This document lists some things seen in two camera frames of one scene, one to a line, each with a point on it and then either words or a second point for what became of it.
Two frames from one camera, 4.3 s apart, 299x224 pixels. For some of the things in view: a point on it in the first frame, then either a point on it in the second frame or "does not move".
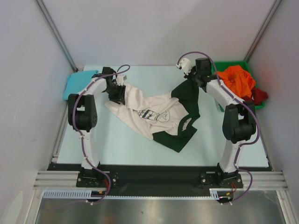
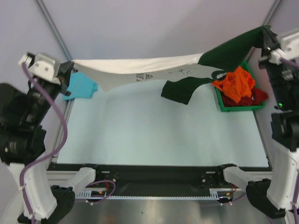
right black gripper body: x=191 y=76 to x=267 y=43
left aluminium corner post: x=46 y=15 does not move
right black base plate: x=209 y=180 does not move
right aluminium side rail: x=264 y=144 does not move
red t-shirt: x=257 y=96 does not move
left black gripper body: x=115 y=92 to x=63 y=81
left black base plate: x=95 y=179 does not move
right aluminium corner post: x=262 y=30 does not move
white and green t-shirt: x=167 y=119 to x=183 y=73
